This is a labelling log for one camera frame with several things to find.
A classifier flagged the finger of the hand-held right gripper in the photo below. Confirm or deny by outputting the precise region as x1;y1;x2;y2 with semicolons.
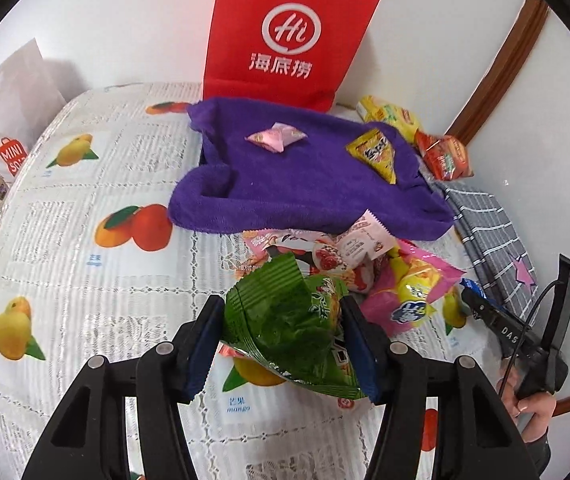
460;290;503;331

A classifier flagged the small pink snack packet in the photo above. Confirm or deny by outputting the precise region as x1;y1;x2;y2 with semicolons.
245;122;308;153

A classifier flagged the blue snack packet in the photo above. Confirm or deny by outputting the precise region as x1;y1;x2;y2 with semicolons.
460;277;503;311

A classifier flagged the yellow chip bag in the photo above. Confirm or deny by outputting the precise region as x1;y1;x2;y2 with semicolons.
356;95;423;143

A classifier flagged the person's right hand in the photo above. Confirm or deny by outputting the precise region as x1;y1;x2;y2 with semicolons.
497;360;558;443

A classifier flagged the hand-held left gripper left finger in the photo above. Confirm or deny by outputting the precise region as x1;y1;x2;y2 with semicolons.
21;294;226;480

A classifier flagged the brown door frame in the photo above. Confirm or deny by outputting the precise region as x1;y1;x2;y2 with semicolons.
447;0;550;148

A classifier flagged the black cable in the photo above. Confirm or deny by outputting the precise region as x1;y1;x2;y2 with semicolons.
497;280;560;396

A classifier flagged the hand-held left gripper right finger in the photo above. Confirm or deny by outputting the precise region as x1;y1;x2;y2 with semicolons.
340;296;540;480

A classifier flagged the person's right forearm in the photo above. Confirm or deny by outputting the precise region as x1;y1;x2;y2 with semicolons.
522;429;552;478

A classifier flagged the pink yellow snack packet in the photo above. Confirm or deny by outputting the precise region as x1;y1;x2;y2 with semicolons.
360;240;467;336

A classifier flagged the white paper bag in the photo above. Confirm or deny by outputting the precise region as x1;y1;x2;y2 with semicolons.
0;37;68;186

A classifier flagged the pink candy wrapper packet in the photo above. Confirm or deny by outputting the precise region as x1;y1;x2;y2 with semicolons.
337;209;397;271

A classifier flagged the white lychee snack packet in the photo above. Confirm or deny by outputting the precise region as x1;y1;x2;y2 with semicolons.
242;227;376;293

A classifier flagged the grey checked cloth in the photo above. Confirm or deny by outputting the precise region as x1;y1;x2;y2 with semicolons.
432;175;540;321

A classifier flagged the green snack packet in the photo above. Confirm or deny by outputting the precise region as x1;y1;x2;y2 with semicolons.
217;252;368;401

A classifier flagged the purple towel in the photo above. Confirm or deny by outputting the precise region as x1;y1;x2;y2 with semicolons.
167;97;456;242

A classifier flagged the red chip bag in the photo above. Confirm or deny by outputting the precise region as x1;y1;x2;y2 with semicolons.
413;130;474;181

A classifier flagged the red paper bag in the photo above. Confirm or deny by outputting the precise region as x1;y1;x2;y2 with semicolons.
202;0;383;113

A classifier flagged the fruit print tablecloth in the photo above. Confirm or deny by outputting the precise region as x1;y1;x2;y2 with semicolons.
0;82;516;480

